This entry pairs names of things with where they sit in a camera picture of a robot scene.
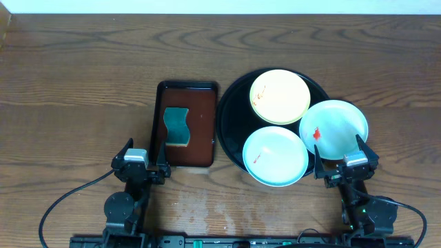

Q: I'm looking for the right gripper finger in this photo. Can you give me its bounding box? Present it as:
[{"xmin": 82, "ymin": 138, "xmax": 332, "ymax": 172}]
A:
[
  {"xmin": 314, "ymin": 145, "xmax": 326, "ymax": 179},
  {"xmin": 356, "ymin": 134, "xmax": 378, "ymax": 162}
]

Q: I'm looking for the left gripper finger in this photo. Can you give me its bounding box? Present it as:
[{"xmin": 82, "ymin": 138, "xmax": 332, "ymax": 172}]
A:
[
  {"xmin": 113, "ymin": 138, "xmax": 134, "ymax": 161},
  {"xmin": 156, "ymin": 141, "xmax": 167, "ymax": 166}
]

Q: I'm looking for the green scouring sponge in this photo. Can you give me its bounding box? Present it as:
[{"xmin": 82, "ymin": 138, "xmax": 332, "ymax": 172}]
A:
[{"xmin": 163, "ymin": 107, "xmax": 190, "ymax": 147}]

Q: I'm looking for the yellow plate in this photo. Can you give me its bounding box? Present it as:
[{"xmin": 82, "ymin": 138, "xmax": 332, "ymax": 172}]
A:
[{"xmin": 249, "ymin": 70, "xmax": 311, "ymax": 125}]

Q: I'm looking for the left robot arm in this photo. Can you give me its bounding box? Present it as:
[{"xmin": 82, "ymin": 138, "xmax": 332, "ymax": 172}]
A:
[{"xmin": 104, "ymin": 139, "xmax": 171, "ymax": 235}]

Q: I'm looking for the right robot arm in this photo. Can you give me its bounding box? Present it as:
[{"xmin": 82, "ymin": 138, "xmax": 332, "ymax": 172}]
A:
[{"xmin": 314, "ymin": 135, "xmax": 398, "ymax": 237}]

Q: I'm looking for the rectangular black brown tray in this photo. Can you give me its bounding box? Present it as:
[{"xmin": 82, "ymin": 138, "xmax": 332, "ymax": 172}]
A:
[{"xmin": 149, "ymin": 81, "xmax": 218, "ymax": 167}]

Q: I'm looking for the round black tray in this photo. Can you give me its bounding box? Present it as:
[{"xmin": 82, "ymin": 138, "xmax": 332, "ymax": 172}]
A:
[{"xmin": 216, "ymin": 68, "xmax": 330, "ymax": 173}]

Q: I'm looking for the light green plate right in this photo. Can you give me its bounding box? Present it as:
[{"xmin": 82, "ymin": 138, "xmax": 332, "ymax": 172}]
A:
[{"xmin": 299, "ymin": 100, "xmax": 369, "ymax": 160}]

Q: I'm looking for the light green plate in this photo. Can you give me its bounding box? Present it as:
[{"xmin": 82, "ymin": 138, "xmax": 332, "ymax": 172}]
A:
[
  {"xmin": 243, "ymin": 126, "xmax": 309, "ymax": 187},
  {"xmin": 299, "ymin": 100, "xmax": 369, "ymax": 160}
]

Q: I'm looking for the light green plate front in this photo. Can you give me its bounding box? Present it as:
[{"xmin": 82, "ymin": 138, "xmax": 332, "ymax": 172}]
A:
[{"xmin": 243, "ymin": 126, "xmax": 309, "ymax": 187}]

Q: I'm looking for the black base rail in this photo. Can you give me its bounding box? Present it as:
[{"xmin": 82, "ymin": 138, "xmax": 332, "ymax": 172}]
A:
[{"xmin": 69, "ymin": 235, "xmax": 414, "ymax": 248}]

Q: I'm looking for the left black cable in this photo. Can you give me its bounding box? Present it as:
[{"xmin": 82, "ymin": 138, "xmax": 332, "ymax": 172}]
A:
[{"xmin": 38, "ymin": 168, "xmax": 116, "ymax": 248}]

